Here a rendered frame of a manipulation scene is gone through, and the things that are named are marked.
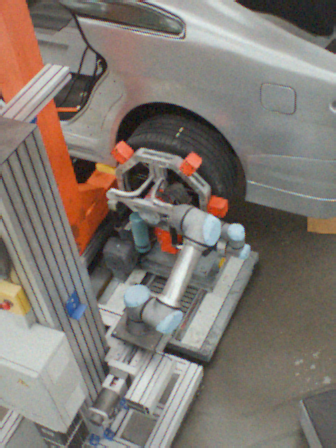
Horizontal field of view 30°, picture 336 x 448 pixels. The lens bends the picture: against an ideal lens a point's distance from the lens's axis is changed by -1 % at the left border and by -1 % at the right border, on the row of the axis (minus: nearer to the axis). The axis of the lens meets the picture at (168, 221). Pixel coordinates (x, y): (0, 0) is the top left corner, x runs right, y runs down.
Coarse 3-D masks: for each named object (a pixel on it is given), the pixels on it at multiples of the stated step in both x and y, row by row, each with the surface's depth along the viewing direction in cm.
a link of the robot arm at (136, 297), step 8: (128, 288) 270; (136, 288) 269; (144, 288) 268; (128, 296) 267; (136, 296) 266; (144, 296) 265; (152, 296) 268; (128, 304) 265; (136, 304) 264; (144, 304) 264; (128, 312) 271; (136, 312) 266; (136, 320) 272
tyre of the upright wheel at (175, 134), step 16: (144, 128) 330; (160, 128) 324; (176, 128) 321; (192, 128) 322; (208, 128) 326; (128, 144) 330; (144, 144) 323; (160, 144) 318; (176, 144) 315; (192, 144) 317; (208, 144) 321; (224, 144) 328; (208, 160) 317; (224, 160) 326; (208, 176) 319; (224, 176) 324; (224, 192) 326
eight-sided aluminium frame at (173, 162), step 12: (132, 156) 324; (144, 156) 318; (156, 156) 320; (168, 156) 316; (120, 168) 333; (120, 180) 340; (192, 180) 314; (204, 192) 317; (204, 204) 323; (168, 228) 352
